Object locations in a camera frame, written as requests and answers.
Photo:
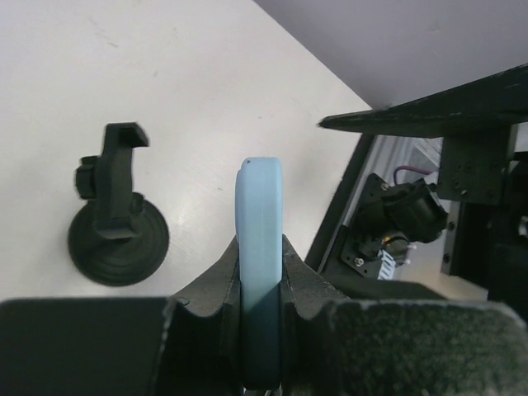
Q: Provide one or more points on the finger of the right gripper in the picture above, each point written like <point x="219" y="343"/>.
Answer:
<point x="493" y="103"/>

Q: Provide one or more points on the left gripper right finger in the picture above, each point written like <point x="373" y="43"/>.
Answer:
<point x="336" y="345"/>

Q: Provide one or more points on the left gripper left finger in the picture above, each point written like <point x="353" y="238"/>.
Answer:
<point x="183" y="344"/>

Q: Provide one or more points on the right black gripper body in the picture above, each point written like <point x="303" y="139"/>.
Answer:
<point x="485" y="180"/>

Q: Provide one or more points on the black phone stand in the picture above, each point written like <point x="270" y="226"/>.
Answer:
<point x="118" y="237"/>

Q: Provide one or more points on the blue case black phone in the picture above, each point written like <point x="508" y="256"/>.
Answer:
<point x="259" y="225"/>

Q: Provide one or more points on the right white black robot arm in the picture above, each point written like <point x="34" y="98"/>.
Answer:
<point x="411" y="211"/>

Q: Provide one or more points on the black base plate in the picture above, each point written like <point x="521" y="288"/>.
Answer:
<point x="338" y="207"/>

